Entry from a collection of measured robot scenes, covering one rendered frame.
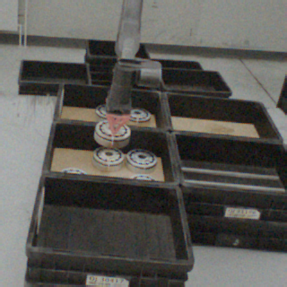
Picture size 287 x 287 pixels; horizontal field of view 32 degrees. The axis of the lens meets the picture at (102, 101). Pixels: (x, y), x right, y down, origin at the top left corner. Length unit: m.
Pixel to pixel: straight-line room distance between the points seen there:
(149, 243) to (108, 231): 0.11
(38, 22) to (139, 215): 3.38
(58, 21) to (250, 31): 1.85
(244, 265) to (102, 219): 0.46
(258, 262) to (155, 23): 3.40
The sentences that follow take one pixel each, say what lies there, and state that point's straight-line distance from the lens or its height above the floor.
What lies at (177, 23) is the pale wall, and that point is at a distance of 4.80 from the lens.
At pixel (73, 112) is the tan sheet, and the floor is 0.83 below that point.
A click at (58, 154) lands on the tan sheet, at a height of 0.83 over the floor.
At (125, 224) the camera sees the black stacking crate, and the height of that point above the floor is 0.83.
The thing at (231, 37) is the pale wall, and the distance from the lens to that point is 5.00.
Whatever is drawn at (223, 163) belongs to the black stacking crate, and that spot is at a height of 0.83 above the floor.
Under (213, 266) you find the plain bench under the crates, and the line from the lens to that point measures 1.58.
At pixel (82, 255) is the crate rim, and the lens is 1.20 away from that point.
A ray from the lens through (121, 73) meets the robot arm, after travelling 1.33.
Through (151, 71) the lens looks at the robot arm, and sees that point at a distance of 1.34.
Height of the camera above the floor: 1.78
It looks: 28 degrees down
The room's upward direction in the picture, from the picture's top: 7 degrees clockwise
